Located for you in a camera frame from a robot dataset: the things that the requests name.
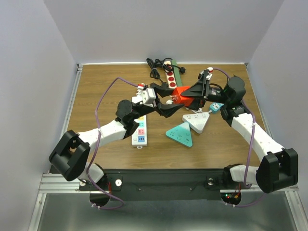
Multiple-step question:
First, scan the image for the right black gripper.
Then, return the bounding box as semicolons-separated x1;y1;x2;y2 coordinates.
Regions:
179;73;230;110

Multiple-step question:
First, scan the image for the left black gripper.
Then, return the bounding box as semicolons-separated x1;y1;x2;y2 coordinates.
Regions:
131;83;184;121

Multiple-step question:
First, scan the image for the red cube plug adapter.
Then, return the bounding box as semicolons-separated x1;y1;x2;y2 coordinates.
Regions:
171;86;194;109

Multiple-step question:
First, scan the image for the teal triangular power strip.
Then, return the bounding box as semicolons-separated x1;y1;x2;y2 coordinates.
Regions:
166;122;193;148

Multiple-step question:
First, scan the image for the white multicolour power strip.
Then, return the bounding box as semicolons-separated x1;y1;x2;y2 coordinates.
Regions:
131;115;148;149

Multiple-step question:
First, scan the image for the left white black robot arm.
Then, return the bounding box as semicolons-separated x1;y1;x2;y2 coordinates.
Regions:
49;83;181;190

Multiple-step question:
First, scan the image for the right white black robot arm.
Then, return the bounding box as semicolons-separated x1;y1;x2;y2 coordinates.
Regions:
155;68;298;193

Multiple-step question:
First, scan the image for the small teal power strip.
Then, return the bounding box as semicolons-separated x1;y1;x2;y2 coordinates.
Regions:
209;103;224;114

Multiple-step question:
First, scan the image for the beige red-socket power strip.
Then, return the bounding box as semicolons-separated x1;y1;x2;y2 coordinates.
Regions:
163;59;177;89

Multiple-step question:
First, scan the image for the white triangular power strip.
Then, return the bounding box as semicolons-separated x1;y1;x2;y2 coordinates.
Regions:
182;113;210;134

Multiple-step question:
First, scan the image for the green power strip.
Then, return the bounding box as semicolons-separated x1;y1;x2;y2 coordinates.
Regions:
171;59;182;87

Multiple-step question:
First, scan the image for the white cord bundle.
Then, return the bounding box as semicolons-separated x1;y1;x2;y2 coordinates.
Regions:
185;107;212;115

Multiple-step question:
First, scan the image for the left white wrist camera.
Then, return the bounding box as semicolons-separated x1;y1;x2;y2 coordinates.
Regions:
141;88;156;107

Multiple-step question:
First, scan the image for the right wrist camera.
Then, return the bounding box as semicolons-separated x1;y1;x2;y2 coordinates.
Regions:
198;67;214;81

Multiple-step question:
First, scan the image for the black cable on strips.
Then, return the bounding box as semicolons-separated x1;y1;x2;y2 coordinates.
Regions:
154;57;187;74

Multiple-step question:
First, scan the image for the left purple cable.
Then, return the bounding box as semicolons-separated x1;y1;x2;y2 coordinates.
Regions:
85;77;145;210

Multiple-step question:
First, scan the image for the purple cable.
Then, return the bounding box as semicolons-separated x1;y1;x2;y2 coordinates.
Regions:
85;77;145;210
213;67;267;208

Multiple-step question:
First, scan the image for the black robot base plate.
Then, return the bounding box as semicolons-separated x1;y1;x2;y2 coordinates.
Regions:
79;169;251;202

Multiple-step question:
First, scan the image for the aluminium table edge rail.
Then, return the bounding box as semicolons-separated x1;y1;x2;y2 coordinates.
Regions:
58;64;83;141

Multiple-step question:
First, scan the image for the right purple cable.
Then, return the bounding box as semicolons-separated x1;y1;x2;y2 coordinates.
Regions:
213;67;267;208

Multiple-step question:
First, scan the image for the front aluminium frame rail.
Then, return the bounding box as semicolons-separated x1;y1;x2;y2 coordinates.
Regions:
38;174;79;193

